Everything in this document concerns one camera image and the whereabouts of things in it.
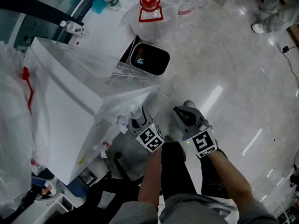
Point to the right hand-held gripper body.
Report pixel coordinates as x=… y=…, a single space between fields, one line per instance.
x=203 y=142

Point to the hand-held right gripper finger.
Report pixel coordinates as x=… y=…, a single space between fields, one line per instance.
x=180 y=115
x=195 y=113

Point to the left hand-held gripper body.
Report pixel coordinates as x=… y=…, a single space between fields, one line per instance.
x=149 y=137

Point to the white water dispenser with tap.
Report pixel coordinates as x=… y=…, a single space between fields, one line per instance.
x=67 y=106

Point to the person's right forearm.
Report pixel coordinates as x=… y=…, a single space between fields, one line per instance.
x=231 y=178

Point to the person's left forearm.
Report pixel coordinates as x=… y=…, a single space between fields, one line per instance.
x=149 y=176

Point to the large water jug red cap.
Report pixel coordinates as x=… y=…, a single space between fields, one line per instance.
x=149 y=10

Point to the person's grey shoe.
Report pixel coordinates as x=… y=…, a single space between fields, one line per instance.
x=169 y=138

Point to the person's black trousers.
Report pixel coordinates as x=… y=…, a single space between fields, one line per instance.
x=174 y=169

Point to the black chair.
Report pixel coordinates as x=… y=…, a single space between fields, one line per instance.
x=116 y=183

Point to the white trash bin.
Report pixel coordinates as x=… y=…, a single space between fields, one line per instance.
x=149 y=59

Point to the person's grey shirt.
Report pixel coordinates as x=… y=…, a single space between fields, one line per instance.
x=196 y=210

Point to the white storage shelf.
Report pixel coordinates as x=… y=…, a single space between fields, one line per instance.
x=46 y=210

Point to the small bottle white label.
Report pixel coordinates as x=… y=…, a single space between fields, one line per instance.
x=74 y=28

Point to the large clear plastic bag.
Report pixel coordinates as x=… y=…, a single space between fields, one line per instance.
x=14 y=129

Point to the teal plastic bag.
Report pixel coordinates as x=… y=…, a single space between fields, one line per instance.
x=99 y=4

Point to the black desk frame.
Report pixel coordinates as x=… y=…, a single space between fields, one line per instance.
x=39 y=9

